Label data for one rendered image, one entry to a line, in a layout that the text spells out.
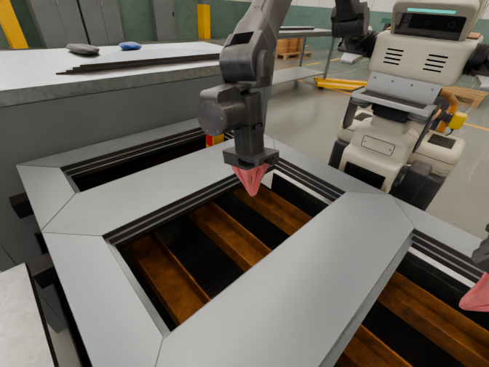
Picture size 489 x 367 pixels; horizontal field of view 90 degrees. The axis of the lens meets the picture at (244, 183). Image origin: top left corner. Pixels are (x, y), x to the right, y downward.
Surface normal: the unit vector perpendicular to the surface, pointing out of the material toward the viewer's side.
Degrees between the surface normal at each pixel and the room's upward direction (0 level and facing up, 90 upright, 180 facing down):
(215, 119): 85
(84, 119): 90
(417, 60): 98
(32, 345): 0
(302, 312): 0
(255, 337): 0
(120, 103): 90
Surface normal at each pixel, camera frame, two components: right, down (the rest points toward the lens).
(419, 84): -0.68, 0.40
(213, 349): 0.06, -0.80
